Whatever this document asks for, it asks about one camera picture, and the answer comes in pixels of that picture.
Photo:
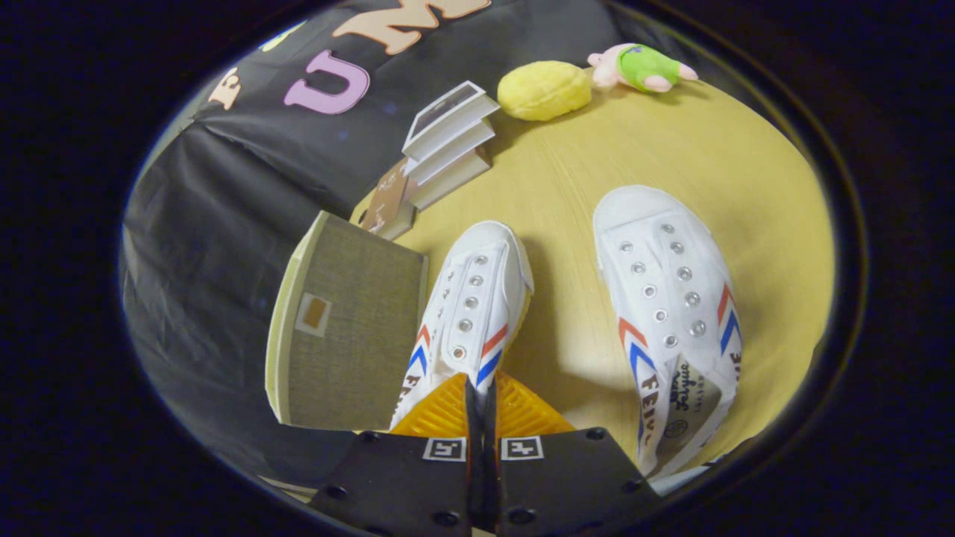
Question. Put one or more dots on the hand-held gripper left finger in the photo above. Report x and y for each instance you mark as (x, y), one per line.
(403, 477)

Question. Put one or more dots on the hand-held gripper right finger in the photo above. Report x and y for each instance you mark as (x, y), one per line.
(567, 477)

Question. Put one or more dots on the grey fabric storage box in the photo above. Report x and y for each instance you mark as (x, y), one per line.
(351, 335)

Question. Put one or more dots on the white canvas shoe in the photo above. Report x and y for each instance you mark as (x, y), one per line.
(477, 298)
(664, 291)

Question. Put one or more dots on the brown cover book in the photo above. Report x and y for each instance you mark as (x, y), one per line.
(386, 198)

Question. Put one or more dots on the pinkish brown book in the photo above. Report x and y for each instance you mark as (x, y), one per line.
(451, 183)

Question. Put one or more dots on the black backdrop cloth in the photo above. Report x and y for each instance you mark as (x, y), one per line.
(216, 224)

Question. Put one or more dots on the plain white book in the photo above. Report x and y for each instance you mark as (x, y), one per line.
(455, 156)

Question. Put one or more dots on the white portrait cover book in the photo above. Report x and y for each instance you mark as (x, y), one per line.
(448, 115)

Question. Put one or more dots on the yellow round plush toy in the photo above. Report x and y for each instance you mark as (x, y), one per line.
(543, 89)

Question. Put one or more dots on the pink and green plush toy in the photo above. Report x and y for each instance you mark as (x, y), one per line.
(643, 67)

